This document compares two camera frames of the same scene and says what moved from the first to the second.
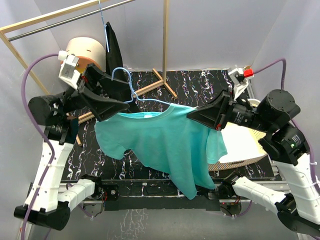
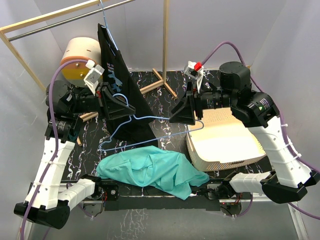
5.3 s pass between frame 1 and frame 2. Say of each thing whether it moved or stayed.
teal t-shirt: moved
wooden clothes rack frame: stayed
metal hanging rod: stayed
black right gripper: moved
